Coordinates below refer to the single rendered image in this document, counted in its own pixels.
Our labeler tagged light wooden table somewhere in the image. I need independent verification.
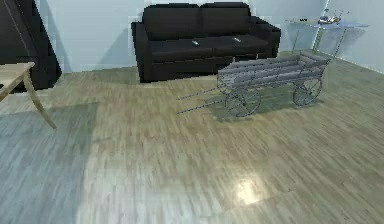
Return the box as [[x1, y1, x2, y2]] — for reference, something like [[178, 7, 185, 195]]
[[0, 61, 58, 130]]

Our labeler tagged glass side table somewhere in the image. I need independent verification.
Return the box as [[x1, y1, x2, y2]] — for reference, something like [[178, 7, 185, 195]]
[[285, 17, 370, 58]]

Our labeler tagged black cabinet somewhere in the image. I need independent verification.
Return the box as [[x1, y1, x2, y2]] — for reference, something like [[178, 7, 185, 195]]
[[0, 0, 63, 91]]

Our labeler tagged black sofa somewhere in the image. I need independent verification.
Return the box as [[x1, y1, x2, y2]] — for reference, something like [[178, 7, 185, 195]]
[[130, 2, 282, 84]]

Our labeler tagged grey wooden cart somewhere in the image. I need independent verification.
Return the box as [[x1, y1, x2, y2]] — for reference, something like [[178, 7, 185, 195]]
[[175, 51, 332, 118]]

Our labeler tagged grey cluttered object pile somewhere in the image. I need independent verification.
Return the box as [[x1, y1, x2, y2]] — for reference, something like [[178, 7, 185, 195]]
[[318, 9, 350, 26]]

